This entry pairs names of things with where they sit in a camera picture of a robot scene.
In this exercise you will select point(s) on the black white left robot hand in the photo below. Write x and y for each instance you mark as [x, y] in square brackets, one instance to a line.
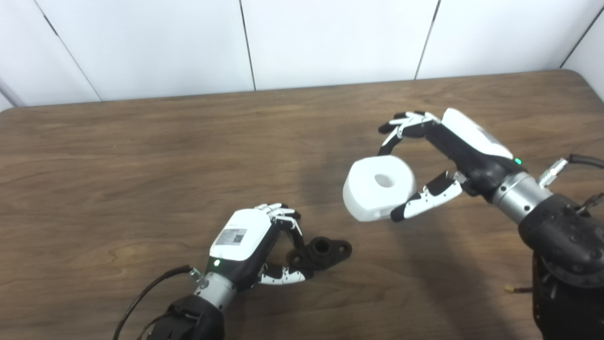
[238, 238]

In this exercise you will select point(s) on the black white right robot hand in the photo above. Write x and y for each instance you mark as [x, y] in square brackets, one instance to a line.
[472, 146]

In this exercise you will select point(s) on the black flanged holder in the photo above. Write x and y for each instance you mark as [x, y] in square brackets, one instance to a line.
[325, 252]

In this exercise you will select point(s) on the round white piece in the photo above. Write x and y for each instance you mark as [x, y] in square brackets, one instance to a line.
[368, 193]

